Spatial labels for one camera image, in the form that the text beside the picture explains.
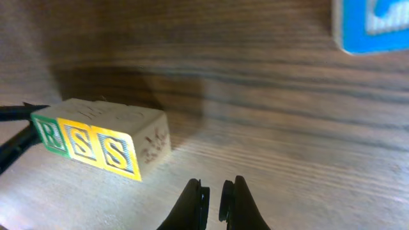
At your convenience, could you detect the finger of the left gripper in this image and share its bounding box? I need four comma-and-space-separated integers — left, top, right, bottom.
1, 124, 41, 173
0, 102, 47, 121

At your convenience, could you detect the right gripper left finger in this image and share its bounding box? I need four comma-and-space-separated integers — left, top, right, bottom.
157, 178, 210, 230

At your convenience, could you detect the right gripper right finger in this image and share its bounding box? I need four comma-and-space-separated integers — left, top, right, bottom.
219, 176, 270, 230

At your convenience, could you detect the green R block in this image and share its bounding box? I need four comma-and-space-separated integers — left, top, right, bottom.
31, 98, 92, 158

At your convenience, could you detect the yellow S block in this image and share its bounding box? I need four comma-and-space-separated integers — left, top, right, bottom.
56, 98, 123, 168

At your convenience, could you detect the blue lower right block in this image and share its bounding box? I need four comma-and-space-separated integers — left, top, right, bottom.
332, 0, 408, 56

